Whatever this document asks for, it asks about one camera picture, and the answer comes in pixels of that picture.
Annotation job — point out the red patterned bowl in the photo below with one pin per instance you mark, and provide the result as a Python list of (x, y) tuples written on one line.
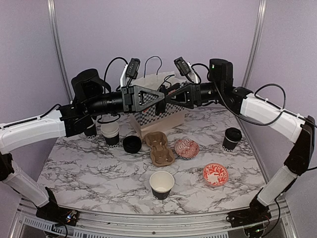
[(186, 149)]

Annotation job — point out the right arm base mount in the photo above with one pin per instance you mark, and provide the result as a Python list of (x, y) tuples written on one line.
[(246, 217)]

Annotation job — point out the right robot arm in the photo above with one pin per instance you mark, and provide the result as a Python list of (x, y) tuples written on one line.
[(251, 108)]

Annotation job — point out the black paper coffee cup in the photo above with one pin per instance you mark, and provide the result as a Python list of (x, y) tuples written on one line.
[(229, 145)]

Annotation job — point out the right aluminium frame post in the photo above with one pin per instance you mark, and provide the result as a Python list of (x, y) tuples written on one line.
[(255, 42)]

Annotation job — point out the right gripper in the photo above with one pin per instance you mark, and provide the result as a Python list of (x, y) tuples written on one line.
[(193, 96)]

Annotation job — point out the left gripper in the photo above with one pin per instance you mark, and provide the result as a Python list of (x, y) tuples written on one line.
[(129, 92)]

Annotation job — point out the stack of black lids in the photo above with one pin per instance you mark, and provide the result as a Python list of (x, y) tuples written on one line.
[(132, 144)]

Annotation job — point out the aluminium front rail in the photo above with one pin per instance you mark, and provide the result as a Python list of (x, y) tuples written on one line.
[(94, 224)]

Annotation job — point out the stack of paper cups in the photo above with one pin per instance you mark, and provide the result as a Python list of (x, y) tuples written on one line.
[(110, 132)]

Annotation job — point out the checkered paper takeout bag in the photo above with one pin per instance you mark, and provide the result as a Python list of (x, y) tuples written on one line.
[(146, 121)]

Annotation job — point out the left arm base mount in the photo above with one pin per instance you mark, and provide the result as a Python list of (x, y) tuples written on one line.
[(53, 212)]

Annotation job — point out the cardboard cup carrier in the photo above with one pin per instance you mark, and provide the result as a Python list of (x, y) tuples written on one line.
[(161, 154)]

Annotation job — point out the aluminium frame post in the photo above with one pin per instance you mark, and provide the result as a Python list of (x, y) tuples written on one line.
[(255, 42), (57, 45)]

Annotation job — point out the left aluminium frame post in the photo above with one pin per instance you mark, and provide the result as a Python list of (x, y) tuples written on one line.
[(57, 45)]

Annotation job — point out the red floral bowl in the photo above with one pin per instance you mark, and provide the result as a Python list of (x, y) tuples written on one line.
[(215, 175)]

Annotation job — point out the black cup lid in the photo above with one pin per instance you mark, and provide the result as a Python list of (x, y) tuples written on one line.
[(161, 105), (233, 134)]

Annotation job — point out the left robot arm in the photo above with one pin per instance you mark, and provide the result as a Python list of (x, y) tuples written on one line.
[(93, 98)]

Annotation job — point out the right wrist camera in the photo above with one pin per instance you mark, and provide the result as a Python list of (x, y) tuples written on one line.
[(185, 69)]

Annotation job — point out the black cup holding straws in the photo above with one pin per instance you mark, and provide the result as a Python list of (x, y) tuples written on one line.
[(91, 131)]

